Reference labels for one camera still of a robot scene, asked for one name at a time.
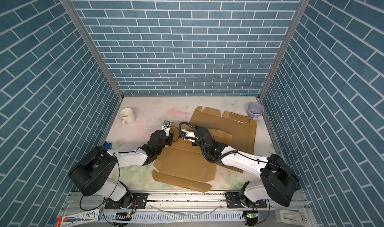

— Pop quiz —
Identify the white slotted cable duct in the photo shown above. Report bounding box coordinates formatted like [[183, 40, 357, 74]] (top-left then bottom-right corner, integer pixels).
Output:
[[101, 211, 245, 224]]

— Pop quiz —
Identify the white plastic device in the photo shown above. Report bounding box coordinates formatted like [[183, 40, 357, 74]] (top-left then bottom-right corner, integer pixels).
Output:
[[275, 209, 307, 226]]

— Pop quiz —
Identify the blue object at left wall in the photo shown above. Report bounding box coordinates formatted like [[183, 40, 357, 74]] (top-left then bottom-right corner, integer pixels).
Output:
[[103, 142, 112, 150]]

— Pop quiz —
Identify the white red blue carton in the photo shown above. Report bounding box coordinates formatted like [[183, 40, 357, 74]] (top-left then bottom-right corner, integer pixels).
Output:
[[53, 208, 101, 227]]

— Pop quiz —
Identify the brown cardboard box top sheet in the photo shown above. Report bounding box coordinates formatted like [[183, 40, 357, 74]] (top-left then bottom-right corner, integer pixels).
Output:
[[153, 139, 218, 193]]

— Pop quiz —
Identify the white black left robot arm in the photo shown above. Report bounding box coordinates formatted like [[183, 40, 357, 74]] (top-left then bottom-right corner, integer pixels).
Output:
[[69, 121, 173, 202]]

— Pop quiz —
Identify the aluminium corner post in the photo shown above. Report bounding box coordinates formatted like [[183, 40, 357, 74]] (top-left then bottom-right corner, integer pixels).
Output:
[[59, 0, 124, 100], [259, 0, 310, 102]]

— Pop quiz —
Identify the aluminium right corner post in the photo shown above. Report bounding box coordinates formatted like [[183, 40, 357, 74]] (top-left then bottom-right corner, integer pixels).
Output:
[[259, 0, 310, 102]]

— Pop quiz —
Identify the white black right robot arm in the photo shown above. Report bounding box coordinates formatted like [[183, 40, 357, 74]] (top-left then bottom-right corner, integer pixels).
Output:
[[178, 122, 300, 207]]

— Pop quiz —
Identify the lavender ceramic mug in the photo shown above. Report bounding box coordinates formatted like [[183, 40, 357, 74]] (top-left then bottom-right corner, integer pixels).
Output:
[[247, 102, 264, 120]]

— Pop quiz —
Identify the aluminium left corner post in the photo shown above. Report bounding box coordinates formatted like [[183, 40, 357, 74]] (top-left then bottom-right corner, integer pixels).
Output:
[[59, 0, 124, 100]]

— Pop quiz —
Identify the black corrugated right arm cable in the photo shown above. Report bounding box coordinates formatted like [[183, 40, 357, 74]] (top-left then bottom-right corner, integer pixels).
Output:
[[178, 121, 229, 163]]

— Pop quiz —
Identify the brown cardboard box lower sheet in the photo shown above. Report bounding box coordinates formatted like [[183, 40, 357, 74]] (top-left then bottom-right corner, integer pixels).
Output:
[[190, 106, 257, 154]]

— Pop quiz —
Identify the brown cardboard box sheet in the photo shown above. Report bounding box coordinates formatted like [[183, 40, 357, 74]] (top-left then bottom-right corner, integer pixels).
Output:
[[153, 139, 218, 193], [190, 106, 257, 154]]

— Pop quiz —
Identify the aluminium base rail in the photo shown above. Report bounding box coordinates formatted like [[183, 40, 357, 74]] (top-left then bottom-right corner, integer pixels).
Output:
[[59, 190, 316, 216]]

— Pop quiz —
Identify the white ceramic mug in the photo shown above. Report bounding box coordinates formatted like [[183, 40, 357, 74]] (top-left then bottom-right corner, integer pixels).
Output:
[[120, 108, 136, 125]]

